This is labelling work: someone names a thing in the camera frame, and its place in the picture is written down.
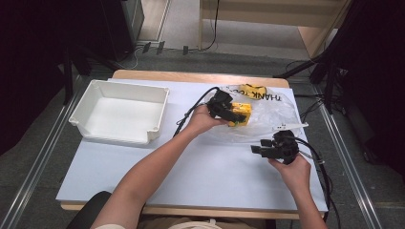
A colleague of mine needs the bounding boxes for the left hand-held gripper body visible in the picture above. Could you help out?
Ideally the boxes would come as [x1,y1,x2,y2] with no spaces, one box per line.
[206,89,235,119]

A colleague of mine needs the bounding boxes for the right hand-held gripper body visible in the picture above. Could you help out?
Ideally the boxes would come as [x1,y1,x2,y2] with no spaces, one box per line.
[265,122,309,166]

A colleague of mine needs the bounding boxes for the yellow toy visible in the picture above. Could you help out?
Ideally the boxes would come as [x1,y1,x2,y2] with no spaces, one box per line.
[227,101,253,128]

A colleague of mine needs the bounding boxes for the clear plastic bag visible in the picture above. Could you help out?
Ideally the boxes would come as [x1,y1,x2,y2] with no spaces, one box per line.
[203,83,303,145]

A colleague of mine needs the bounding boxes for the person's left hand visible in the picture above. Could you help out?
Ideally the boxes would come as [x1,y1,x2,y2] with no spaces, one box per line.
[184,104,229,136]

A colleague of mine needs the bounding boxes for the person's right hand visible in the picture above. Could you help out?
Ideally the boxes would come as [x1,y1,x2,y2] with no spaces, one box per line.
[268,154,312,195]

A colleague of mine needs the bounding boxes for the yellow soft packet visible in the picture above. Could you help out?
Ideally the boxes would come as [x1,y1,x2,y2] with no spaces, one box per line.
[239,83,268,101]

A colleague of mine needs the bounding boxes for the black metal stand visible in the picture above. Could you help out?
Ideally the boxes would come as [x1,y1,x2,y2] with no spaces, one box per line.
[272,53,343,115]
[60,44,119,107]

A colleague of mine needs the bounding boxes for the white plastic tray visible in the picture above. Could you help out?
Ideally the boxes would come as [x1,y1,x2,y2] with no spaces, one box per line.
[68,79,170,148]

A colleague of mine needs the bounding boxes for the person's beige clothing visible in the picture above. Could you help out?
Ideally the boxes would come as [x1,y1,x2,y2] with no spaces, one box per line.
[95,217,266,229]

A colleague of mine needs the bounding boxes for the dark curtain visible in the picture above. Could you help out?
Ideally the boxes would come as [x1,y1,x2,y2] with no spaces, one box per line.
[0,0,108,156]
[318,0,405,177]

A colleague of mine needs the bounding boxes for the black cabinet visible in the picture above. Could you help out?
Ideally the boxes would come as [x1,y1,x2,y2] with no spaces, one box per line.
[100,0,145,62]

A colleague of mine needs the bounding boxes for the black rounded chair part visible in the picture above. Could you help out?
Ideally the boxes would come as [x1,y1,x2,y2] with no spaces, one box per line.
[65,190,114,229]

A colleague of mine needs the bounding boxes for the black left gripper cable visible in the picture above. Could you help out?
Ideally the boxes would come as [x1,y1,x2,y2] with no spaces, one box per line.
[173,86,222,138]

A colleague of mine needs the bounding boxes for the black floor cables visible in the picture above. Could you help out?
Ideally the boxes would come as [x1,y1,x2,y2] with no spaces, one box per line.
[294,92,349,126]

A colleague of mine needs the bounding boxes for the metal floor rail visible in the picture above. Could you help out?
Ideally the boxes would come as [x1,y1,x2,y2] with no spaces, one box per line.
[313,85,384,229]
[0,75,88,229]

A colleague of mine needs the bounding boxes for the black hanging cable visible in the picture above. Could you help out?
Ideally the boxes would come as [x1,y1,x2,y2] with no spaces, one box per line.
[202,0,222,52]

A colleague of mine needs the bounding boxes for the white floor cable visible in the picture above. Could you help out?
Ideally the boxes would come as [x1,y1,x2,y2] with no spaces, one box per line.
[117,46,145,70]

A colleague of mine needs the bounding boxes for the wooden shelf frame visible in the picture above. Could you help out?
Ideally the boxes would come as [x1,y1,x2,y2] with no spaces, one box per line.
[198,0,352,59]

